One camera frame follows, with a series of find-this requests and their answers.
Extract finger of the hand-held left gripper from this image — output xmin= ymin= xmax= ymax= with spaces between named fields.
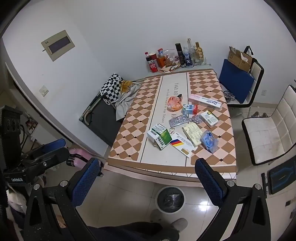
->
xmin=25 ymin=147 xmax=70 ymax=172
xmin=23 ymin=138 xmax=66 ymax=158

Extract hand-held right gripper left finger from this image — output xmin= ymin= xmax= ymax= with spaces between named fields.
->
xmin=23 ymin=158 xmax=102 ymax=241

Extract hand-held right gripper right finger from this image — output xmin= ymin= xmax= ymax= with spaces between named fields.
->
xmin=194 ymin=158 xmax=273 ymax=241

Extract white round waste bin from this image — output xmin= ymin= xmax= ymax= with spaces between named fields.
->
xmin=155 ymin=186 xmax=185 ymax=214

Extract blue tissue packet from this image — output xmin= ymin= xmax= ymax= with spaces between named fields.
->
xmin=199 ymin=130 xmax=219 ymax=153

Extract white box with striped corner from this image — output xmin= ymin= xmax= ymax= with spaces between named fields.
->
xmin=169 ymin=132 xmax=193 ymax=158

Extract cream medicine box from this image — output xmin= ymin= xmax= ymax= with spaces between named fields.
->
xmin=181 ymin=122 xmax=204 ymax=147

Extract large silver blister pack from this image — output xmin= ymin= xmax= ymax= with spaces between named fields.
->
xmin=168 ymin=116 xmax=190 ymax=126

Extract wooden table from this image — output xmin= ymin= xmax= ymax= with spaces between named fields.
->
xmin=104 ymin=68 xmax=237 ymax=188

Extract person's right grey shoe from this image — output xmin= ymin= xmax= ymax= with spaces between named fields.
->
xmin=170 ymin=218 xmax=188 ymax=232

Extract small green white medicine box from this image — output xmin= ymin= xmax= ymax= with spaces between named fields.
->
xmin=199 ymin=110 xmax=220 ymax=128

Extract person's black trousers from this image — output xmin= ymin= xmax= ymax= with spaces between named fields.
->
xmin=88 ymin=221 xmax=180 ymax=241

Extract black blue fitness board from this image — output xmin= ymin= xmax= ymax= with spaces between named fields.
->
xmin=261 ymin=154 xmax=296 ymax=198

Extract white blue milk carton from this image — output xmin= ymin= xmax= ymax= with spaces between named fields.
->
xmin=181 ymin=104 xmax=194 ymax=115

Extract black white checkered cloth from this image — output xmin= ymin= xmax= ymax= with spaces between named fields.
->
xmin=100 ymin=74 xmax=124 ymax=106

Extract white padded chair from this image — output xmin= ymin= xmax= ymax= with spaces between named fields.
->
xmin=242 ymin=85 xmax=296 ymax=166

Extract long pink white toothpaste box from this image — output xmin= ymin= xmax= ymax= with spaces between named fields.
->
xmin=188 ymin=94 xmax=223 ymax=111

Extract grey cloth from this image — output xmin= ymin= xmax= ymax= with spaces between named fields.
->
xmin=115 ymin=82 xmax=141 ymax=121

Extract orange plastic bag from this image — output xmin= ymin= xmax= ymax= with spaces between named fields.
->
xmin=167 ymin=94 xmax=184 ymax=112

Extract checkered pink brown tablecloth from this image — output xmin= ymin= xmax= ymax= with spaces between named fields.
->
xmin=107 ymin=69 xmax=237 ymax=173

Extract yellow cloth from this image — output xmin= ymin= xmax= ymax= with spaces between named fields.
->
xmin=121 ymin=80 xmax=133 ymax=93

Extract brown paper sheet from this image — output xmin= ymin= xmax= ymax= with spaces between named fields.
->
xmin=159 ymin=65 xmax=181 ymax=73

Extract cola bottle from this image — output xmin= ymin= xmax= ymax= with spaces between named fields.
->
xmin=145 ymin=52 xmax=158 ymax=73

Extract dark glass bottle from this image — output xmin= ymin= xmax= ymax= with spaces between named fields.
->
xmin=183 ymin=47 xmax=193 ymax=67

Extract cardboard box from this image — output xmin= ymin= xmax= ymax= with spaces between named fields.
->
xmin=228 ymin=46 xmax=253 ymax=73

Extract clear plastic snack bag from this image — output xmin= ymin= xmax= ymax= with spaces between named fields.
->
xmin=163 ymin=50 xmax=181 ymax=67

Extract gold capped glass bottle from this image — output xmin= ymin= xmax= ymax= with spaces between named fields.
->
xmin=194 ymin=42 xmax=206 ymax=65

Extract tall black can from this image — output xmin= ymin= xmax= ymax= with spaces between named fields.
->
xmin=175 ymin=43 xmax=183 ymax=65

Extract tall clear glass bottle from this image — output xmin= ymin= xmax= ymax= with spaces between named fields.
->
xmin=187 ymin=38 xmax=194 ymax=61

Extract dark bag with straps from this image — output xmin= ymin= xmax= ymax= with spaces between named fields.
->
xmin=79 ymin=79 xmax=148 ymax=147

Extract beige wall electrical panel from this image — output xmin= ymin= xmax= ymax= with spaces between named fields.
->
xmin=41 ymin=30 xmax=76 ymax=62

